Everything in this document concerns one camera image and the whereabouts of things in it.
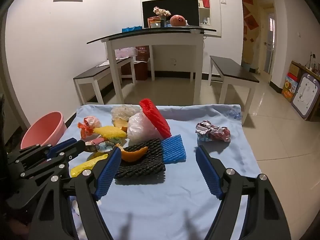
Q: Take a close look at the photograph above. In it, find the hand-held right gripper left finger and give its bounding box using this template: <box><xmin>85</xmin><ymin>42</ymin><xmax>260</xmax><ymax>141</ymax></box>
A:
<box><xmin>29</xmin><ymin>146</ymin><xmax>122</xmax><ymax>240</ymax></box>

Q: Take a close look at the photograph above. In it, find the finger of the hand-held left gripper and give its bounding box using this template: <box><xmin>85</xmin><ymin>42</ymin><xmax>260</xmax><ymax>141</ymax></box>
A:
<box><xmin>7</xmin><ymin>137</ymin><xmax>77</xmax><ymax>167</ymax></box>
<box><xmin>19</xmin><ymin>141</ymin><xmax>87</xmax><ymax>180</ymax></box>

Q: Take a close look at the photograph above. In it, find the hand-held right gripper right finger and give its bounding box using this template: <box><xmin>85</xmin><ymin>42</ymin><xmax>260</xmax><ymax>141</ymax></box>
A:
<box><xmin>195</xmin><ymin>145</ymin><xmax>292</xmax><ymax>240</ymax></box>

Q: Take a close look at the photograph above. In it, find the banana peel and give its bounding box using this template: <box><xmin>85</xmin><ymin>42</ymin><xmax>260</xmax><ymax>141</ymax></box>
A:
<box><xmin>70</xmin><ymin>154</ymin><xmax>108</xmax><ymax>178</ymax></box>

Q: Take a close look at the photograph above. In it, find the pink plastic bucket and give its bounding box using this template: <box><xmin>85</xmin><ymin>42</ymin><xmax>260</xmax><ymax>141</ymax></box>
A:
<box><xmin>20</xmin><ymin>112</ymin><xmax>67</xmax><ymax>150</ymax></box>

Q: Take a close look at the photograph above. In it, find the colourful printed wrapper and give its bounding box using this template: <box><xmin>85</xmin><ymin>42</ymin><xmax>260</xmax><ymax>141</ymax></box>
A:
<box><xmin>85</xmin><ymin>137</ymin><xmax>118</xmax><ymax>153</ymax></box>

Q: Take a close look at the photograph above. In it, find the black foam net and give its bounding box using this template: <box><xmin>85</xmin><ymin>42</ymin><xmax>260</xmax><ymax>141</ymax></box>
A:
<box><xmin>114</xmin><ymin>139</ymin><xmax>167</xmax><ymax>180</ymax></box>

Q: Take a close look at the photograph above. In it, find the yellow foam net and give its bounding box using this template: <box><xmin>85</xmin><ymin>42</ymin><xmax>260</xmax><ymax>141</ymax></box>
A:
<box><xmin>93</xmin><ymin>126</ymin><xmax>127</xmax><ymax>138</ymax></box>

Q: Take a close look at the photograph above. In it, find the red foam net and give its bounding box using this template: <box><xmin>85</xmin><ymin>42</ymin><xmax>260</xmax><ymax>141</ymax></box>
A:
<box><xmin>139</xmin><ymin>99</ymin><xmax>172</xmax><ymax>139</ymax></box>

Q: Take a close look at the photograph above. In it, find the clear red candy wrapper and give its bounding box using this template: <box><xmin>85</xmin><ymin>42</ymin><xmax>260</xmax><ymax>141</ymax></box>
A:
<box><xmin>77</xmin><ymin>116</ymin><xmax>102</xmax><ymax>138</ymax></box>

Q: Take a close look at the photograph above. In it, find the crumpled printed paper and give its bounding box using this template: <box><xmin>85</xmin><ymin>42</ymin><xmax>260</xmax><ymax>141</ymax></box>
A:
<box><xmin>195</xmin><ymin>120</ymin><xmax>231</xmax><ymax>143</ymax></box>

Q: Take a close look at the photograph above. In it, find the blue foam net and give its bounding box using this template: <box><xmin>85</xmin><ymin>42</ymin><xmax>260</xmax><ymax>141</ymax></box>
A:
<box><xmin>160</xmin><ymin>134</ymin><xmax>187</xmax><ymax>165</ymax></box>

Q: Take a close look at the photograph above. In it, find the white plastic bag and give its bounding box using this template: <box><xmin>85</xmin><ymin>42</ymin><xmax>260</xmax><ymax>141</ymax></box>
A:
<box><xmin>127</xmin><ymin>112</ymin><xmax>164</xmax><ymax>145</ymax></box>

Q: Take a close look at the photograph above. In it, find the light blue cloth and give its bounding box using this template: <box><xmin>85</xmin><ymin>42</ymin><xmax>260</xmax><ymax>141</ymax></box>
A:
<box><xmin>67</xmin><ymin>104</ymin><xmax>262</xmax><ymax>240</ymax></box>

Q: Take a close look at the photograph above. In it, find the clear crumpled plastic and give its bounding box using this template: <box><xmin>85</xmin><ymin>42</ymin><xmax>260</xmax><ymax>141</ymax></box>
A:
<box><xmin>111</xmin><ymin>105</ymin><xmax>142</xmax><ymax>122</ymax></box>

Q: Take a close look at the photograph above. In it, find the dark top white bench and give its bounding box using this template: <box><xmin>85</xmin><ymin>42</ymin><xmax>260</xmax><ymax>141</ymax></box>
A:
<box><xmin>209</xmin><ymin>55</ymin><xmax>260</xmax><ymax>125</ymax></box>
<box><xmin>73</xmin><ymin>56</ymin><xmax>137</xmax><ymax>105</ymax></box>

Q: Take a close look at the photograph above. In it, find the red paper bag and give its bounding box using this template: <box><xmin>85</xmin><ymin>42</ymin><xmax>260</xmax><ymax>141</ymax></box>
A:
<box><xmin>135</xmin><ymin>46</ymin><xmax>150</xmax><ymax>81</ymax></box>

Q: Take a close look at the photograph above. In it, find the clear plastic bag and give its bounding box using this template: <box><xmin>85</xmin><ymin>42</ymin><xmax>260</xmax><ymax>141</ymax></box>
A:
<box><xmin>114</xmin><ymin>47</ymin><xmax>138</xmax><ymax>60</ymax></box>

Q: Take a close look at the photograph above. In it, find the colourful cardboard box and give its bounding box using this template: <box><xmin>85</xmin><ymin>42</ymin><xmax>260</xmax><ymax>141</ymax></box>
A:
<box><xmin>282</xmin><ymin>72</ymin><xmax>299</xmax><ymax>103</ymax></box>

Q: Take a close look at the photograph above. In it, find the purple framed drawing board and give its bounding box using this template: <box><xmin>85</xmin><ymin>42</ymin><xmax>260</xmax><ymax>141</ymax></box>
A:
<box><xmin>291</xmin><ymin>73</ymin><xmax>320</xmax><ymax>118</ymax></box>

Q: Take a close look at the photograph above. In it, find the white table with glass top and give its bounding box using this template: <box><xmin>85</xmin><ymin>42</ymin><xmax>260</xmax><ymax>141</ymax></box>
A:
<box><xmin>87</xmin><ymin>26</ymin><xmax>217</xmax><ymax>105</ymax></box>

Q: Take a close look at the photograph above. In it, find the white door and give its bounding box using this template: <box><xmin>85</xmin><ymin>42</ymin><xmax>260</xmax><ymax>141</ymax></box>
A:
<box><xmin>260</xmin><ymin>4</ymin><xmax>277</xmax><ymax>75</ymax></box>

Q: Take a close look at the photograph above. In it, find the orange red box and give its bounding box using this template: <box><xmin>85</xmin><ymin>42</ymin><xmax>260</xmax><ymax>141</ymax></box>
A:
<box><xmin>147</xmin><ymin>16</ymin><xmax>163</xmax><ymax>28</ymax></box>

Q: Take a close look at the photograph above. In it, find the flower bouquet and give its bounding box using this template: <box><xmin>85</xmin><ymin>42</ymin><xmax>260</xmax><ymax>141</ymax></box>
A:
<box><xmin>153</xmin><ymin>7</ymin><xmax>172</xmax><ymax>20</ymax></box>

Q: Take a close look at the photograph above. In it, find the red paper wall decoration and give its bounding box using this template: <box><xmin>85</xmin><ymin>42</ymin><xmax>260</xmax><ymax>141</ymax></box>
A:
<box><xmin>244</xmin><ymin>15</ymin><xmax>259</xmax><ymax>32</ymax></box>

